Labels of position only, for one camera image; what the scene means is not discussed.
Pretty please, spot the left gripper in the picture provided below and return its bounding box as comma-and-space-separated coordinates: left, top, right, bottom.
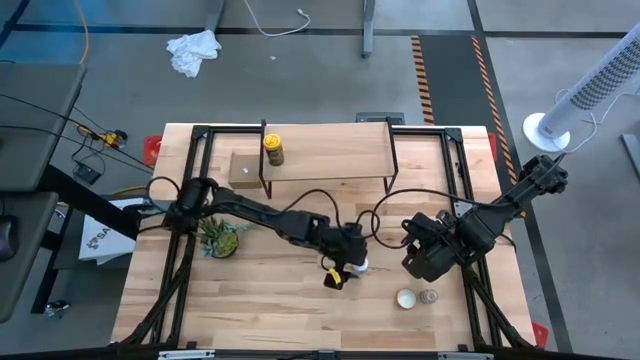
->
319, 223, 370, 292

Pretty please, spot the black power adapter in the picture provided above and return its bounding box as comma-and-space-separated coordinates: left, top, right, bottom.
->
73, 163, 103, 185

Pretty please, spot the white printed bag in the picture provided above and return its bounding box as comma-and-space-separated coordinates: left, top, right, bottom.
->
78, 197, 151, 266

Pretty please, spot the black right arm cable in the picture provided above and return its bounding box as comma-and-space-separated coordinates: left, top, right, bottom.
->
355, 187, 504, 250

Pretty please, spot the black metal rig frame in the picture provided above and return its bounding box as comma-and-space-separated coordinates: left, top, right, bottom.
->
119, 124, 536, 351

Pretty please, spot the yellow lid spice jar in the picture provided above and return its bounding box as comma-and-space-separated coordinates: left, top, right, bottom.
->
262, 132, 286, 167

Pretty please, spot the wooden shelf black metal frame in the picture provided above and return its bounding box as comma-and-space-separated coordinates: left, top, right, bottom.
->
258, 118, 400, 200

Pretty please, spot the crumpled white cloth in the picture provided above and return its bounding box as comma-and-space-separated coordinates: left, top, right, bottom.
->
166, 29, 223, 79

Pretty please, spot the thin black desk cable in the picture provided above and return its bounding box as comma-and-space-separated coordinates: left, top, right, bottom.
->
0, 92, 154, 174

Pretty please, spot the potted green succulent plant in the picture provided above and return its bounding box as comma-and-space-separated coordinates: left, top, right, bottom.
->
197, 215, 254, 260

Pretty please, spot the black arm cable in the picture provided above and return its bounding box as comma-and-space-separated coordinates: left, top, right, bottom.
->
279, 187, 351, 236
355, 187, 504, 250

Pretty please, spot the black computer mouse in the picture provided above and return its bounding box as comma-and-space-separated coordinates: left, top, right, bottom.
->
0, 215, 20, 262

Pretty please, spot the hazard striped floor mat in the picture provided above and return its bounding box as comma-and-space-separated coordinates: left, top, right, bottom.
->
410, 34, 574, 351

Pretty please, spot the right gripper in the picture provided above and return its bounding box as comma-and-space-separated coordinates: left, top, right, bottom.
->
402, 210, 469, 282

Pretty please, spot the white fan cable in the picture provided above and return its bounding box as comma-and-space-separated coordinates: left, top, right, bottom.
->
553, 88, 640, 154

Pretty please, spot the yellow black connector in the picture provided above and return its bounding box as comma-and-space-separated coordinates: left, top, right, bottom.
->
102, 129, 129, 150

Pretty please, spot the grey desk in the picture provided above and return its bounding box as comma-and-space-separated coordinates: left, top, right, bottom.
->
0, 62, 87, 194
0, 192, 60, 324

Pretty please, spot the grey floor outlet box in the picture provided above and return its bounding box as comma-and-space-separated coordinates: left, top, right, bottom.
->
355, 112, 406, 125

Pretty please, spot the white tower fan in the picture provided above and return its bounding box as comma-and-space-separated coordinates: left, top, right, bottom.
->
522, 34, 640, 154

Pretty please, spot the small cardboard box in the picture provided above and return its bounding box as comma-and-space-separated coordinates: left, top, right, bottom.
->
228, 152, 264, 190

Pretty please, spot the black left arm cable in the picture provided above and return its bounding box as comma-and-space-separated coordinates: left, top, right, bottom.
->
279, 187, 351, 236

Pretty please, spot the white floor cable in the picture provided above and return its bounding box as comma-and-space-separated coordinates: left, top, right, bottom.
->
243, 0, 312, 39

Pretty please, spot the orange cable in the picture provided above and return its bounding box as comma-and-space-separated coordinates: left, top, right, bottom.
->
73, 0, 90, 65

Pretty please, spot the grey table leg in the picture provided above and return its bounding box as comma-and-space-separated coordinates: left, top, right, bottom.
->
362, 0, 377, 59
204, 0, 226, 34

